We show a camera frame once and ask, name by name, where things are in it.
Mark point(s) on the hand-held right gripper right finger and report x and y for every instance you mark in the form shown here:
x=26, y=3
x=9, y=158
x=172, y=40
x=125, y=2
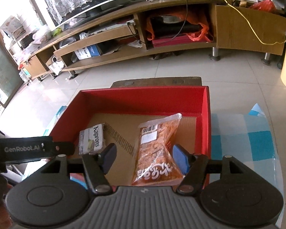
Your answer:
x=181, y=157

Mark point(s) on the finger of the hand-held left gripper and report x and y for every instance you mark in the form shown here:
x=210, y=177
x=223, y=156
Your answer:
x=63, y=149

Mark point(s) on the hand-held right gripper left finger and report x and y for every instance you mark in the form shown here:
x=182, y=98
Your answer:
x=109, y=156

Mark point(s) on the grey biscuit packet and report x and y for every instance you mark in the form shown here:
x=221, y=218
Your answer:
x=90, y=138

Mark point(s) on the orange clear snack packet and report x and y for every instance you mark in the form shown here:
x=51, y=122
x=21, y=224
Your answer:
x=155, y=152

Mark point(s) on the red cardboard box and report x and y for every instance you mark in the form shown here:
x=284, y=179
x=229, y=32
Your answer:
x=133, y=100

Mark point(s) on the blue white checked tablecloth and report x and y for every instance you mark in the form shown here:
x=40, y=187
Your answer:
x=240, y=133

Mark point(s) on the glass door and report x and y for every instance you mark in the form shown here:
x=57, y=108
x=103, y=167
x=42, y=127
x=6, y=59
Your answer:
x=2, y=71

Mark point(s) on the white bag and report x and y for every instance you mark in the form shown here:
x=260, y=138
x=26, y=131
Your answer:
x=55, y=65

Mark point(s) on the blue and white carton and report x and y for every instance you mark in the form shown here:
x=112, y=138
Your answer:
x=88, y=51

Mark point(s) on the white storage rack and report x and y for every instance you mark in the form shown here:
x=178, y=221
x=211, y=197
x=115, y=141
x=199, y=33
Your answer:
x=21, y=35

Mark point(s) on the flat red box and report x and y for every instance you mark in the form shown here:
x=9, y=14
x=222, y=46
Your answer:
x=176, y=43

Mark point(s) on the orange plastic bag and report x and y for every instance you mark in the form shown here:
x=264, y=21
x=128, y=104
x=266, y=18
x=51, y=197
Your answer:
x=202, y=34

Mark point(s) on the white media player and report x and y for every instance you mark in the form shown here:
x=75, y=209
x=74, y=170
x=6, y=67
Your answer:
x=109, y=28

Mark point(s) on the black appliance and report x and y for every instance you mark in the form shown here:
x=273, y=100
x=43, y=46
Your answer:
x=171, y=28

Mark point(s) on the wooden TV stand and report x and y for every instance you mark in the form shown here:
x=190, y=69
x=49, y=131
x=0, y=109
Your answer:
x=247, y=23

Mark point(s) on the red plastic bag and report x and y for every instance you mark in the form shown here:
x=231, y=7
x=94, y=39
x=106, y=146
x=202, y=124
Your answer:
x=264, y=4

